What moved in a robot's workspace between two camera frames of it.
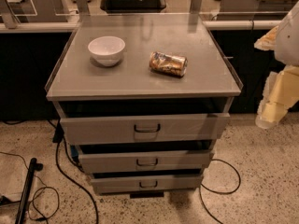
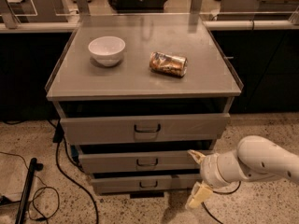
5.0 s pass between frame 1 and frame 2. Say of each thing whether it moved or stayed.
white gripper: moved
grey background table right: stayed
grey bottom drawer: stayed
